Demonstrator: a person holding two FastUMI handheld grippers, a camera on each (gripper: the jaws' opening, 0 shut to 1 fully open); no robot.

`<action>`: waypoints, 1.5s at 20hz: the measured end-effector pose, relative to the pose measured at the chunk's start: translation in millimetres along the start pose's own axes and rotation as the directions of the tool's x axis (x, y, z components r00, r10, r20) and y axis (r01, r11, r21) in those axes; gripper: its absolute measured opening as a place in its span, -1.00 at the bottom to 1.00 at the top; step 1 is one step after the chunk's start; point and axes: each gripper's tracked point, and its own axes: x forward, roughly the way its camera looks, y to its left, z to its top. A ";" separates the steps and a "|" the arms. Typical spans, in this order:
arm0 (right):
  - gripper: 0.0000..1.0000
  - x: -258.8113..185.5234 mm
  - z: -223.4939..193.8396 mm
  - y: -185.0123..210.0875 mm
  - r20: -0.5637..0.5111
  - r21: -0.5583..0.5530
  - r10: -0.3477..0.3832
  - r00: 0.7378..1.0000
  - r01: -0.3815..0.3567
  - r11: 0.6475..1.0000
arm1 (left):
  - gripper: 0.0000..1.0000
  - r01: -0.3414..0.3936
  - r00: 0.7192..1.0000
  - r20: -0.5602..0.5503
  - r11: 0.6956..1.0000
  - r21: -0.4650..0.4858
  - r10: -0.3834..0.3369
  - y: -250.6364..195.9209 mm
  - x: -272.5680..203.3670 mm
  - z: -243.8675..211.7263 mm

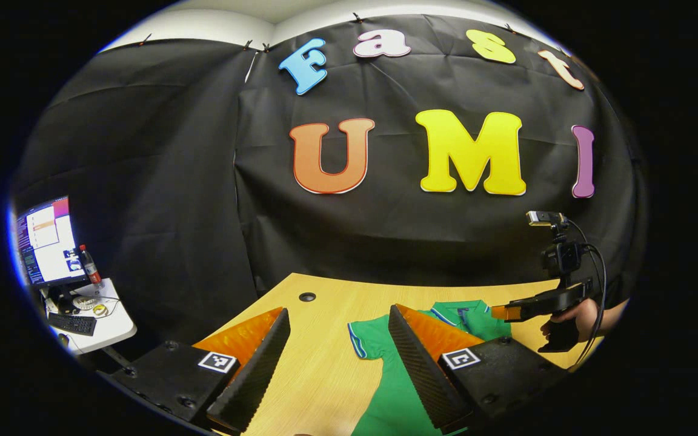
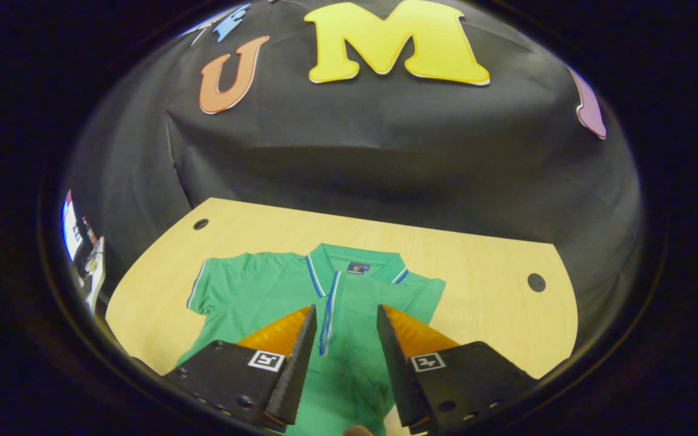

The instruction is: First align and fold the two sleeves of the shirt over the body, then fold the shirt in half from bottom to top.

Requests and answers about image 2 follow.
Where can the white printed board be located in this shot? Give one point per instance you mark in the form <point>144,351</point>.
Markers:
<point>70,230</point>

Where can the green T-shirt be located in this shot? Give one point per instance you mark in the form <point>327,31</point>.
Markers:
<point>252,290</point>

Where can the black backdrop cloth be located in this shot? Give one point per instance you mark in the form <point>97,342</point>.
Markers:
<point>385,151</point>

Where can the white device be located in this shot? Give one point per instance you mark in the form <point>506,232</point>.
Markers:
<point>97,278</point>

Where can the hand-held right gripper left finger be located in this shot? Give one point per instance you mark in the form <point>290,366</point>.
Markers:
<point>297,375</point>

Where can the round black table grommet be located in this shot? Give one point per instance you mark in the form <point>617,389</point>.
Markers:
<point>536,282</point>
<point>200,224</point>

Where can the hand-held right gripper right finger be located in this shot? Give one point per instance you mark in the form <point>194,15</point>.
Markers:
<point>394,375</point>

